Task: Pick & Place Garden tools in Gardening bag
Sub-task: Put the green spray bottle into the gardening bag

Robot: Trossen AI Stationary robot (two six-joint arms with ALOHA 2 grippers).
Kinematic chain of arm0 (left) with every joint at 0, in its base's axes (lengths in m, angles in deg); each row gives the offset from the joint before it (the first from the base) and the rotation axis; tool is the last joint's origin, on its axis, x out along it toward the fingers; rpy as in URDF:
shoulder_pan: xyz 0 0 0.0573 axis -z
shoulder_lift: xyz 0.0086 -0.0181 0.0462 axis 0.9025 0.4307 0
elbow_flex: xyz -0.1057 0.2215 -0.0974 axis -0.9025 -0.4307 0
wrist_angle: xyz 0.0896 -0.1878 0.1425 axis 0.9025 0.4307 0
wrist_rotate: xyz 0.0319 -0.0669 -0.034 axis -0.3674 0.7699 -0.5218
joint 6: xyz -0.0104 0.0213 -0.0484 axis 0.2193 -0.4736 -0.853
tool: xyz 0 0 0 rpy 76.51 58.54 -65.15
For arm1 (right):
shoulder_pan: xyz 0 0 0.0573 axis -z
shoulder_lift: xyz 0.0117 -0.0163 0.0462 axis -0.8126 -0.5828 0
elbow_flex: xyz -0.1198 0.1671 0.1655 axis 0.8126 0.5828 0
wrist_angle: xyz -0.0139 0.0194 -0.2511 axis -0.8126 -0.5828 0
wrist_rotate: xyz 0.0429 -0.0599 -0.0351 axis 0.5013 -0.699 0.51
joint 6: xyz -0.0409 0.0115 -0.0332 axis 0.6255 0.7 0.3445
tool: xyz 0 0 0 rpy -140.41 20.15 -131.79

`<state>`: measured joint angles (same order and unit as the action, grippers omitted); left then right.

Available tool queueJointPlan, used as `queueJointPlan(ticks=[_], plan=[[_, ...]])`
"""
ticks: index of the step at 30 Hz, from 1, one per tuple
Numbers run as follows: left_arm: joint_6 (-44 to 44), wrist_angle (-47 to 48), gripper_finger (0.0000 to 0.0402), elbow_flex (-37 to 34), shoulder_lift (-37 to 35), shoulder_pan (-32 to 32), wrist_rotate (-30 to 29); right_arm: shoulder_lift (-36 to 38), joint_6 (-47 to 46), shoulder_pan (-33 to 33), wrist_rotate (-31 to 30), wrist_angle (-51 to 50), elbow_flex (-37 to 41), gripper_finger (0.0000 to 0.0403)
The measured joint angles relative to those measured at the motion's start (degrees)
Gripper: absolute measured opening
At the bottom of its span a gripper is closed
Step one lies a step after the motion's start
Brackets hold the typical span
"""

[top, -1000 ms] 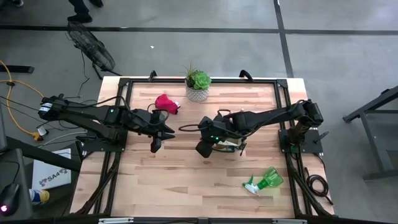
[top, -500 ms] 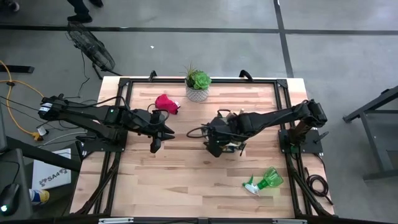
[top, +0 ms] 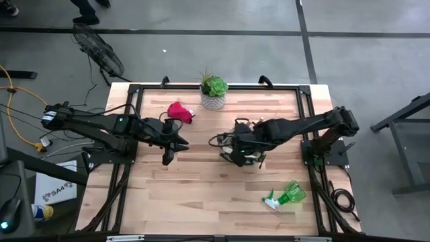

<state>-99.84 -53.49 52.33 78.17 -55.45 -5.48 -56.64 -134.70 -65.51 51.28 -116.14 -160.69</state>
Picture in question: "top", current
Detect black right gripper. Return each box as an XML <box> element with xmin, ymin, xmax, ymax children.
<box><xmin>218</xmin><ymin>122</ymin><xmax>261</xmax><ymax>168</ymax></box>

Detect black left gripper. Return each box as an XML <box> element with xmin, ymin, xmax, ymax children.
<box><xmin>155</xmin><ymin>117</ymin><xmax>190</xmax><ymax>167</ymax></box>

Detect beige green gardening bag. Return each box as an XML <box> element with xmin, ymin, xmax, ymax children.
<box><xmin>216</xmin><ymin>117</ymin><xmax>267</xmax><ymax>169</ymax></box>

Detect red garden gloves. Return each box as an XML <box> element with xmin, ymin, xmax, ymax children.
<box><xmin>167</xmin><ymin>101</ymin><xmax>196</xmax><ymax>125</ymax></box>

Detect green spray bottle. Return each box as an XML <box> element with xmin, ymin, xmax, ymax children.
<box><xmin>261</xmin><ymin>181</ymin><xmax>308</xmax><ymax>214</ymax></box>

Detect potted succulent plant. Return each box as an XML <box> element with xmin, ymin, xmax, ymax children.
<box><xmin>197</xmin><ymin>66</ymin><xmax>230</xmax><ymax>112</ymax></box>

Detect black floor fan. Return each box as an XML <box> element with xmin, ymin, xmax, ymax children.
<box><xmin>70</xmin><ymin>22</ymin><xmax>133</xmax><ymax>87</ymax></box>

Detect white printed box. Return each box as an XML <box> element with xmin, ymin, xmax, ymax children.
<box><xmin>34</xmin><ymin>159</ymin><xmax>79</xmax><ymax>206</ymax></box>

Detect yellow blue can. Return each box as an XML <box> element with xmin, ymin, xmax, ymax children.
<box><xmin>30</xmin><ymin>203</ymin><xmax>55</xmax><ymax>223</ymax></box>

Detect black desk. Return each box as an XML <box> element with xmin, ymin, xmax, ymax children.
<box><xmin>0</xmin><ymin>110</ymin><xmax>89</xmax><ymax>240</ymax></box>

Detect person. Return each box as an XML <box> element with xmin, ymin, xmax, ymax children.
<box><xmin>68</xmin><ymin>0</ymin><xmax>112</xmax><ymax>26</ymax></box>
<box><xmin>0</xmin><ymin>0</ymin><xmax>20</xmax><ymax>17</ymax></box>

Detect black floor stand foot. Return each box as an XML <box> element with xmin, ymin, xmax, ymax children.
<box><xmin>0</xmin><ymin>69</ymin><xmax>38</xmax><ymax>81</ymax></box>

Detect black computer mouse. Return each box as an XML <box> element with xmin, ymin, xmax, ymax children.
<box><xmin>0</xmin><ymin>197</ymin><xmax>23</xmax><ymax>235</ymax></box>

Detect black aluminium table frame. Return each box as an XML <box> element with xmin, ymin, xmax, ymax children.
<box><xmin>75</xmin><ymin>82</ymin><xmax>362</xmax><ymax>236</ymax></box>

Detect silver aluminium bracket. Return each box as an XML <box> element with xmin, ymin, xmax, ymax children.
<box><xmin>294</xmin><ymin>236</ymin><xmax>333</xmax><ymax>242</ymax></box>
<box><xmin>106</xmin><ymin>235</ymin><xmax>146</xmax><ymax>242</ymax></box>

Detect coiled black cable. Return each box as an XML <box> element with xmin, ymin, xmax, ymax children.
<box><xmin>328</xmin><ymin>180</ymin><xmax>361</xmax><ymax>223</ymax></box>

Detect black metal desk frame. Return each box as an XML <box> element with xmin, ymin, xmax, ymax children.
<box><xmin>370</xmin><ymin>91</ymin><xmax>430</xmax><ymax>196</ymax></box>

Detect yellow extension cable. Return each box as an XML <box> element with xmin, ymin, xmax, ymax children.
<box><xmin>0</xmin><ymin>65</ymin><xmax>48</xmax><ymax>153</ymax></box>

